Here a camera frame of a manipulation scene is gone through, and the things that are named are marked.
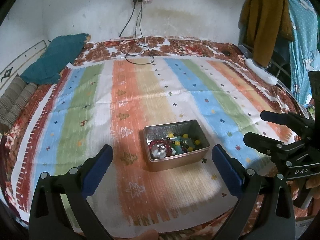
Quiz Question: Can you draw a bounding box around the yellow and brown bead bracelet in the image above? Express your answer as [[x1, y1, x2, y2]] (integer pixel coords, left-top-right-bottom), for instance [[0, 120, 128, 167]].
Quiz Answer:
[[166, 132, 201, 152]]

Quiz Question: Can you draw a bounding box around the multicolour bead bracelet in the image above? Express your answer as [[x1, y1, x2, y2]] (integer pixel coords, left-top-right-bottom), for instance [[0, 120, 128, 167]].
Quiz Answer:
[[171, 134, 201, 156]]

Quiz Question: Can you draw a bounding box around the red bead bracelet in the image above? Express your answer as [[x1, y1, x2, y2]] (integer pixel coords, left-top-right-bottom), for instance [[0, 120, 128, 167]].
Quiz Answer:
[[148, 138, 176, 158]]

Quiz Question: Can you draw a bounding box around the pastel stone bracelet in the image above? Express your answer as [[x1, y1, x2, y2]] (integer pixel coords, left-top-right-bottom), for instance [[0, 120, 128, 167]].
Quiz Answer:
[[150, 143, 169, 159]]

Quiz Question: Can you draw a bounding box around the metal jewelry tin box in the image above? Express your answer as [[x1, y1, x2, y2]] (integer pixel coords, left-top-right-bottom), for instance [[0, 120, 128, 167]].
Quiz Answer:
[[142, 120, 210, 172]]

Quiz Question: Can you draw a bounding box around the blue patterned cloth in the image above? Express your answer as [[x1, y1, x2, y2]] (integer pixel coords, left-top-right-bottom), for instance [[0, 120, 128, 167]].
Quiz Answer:
[[288, 0, 319, 106]]

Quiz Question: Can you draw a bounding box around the striped colourful mat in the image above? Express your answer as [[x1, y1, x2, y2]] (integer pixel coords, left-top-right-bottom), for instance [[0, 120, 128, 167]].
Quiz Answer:
[[7, 57, 295, 238]]

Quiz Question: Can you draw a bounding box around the striped grey pillow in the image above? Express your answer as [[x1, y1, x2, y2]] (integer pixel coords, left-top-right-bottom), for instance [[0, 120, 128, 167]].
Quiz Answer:
[[1, 75, 37, 134]]

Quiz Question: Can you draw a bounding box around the mustard brown garment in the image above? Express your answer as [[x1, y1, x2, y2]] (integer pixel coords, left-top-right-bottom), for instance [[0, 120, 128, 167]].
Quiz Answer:
[[240, 0, 294, 67]]

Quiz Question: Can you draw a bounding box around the teal towel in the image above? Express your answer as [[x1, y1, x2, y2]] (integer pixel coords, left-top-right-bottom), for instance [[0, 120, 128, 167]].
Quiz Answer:
[[21, 33, 91, 85]]

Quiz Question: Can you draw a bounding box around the white cable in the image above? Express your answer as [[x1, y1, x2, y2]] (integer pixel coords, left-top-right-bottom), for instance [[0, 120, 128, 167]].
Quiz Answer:
[[120, 36, 151, 60]]

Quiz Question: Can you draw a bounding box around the black cable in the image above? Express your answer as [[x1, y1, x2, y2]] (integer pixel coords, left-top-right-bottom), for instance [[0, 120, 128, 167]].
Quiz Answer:
[[118, 0, 156, 65]]

